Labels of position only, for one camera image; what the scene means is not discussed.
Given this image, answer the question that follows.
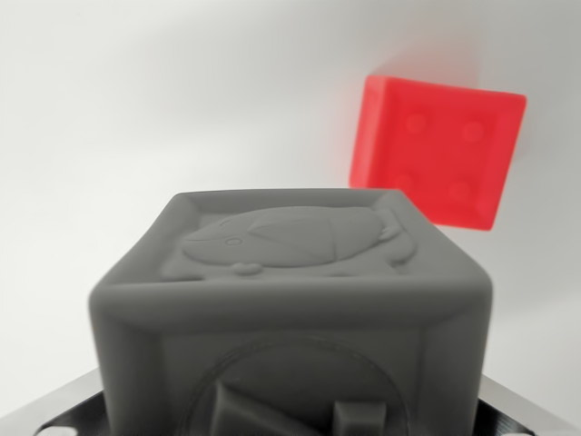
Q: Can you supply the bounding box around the red dotted cube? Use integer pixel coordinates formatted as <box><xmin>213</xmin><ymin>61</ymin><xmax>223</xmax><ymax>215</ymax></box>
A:
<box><xmin>349</xmin><ymin>74</ymin><xmax>528</xmax><ymax>233</ymax></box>

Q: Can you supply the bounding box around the black-padded silver gripper left finger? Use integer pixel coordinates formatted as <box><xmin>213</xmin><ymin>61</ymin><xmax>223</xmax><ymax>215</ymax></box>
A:
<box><xmin>0</xmin><ymin>365</ymin><xmax>109</xmax><ymax>436</ymax></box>

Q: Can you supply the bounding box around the grey embossed cube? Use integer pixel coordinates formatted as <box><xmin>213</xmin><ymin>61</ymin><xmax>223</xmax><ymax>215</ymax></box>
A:
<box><xmin>88</xmin><ymin>188</ymin><xmax>495</xmax><ymax>436</ymax></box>

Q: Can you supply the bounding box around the black-padded silver gripper right finger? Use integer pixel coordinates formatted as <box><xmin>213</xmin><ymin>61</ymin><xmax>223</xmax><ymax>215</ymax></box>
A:
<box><xmin>476</xmin><ymin>372</ymin><xmax>581</xmax><ymax>436</ymax></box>

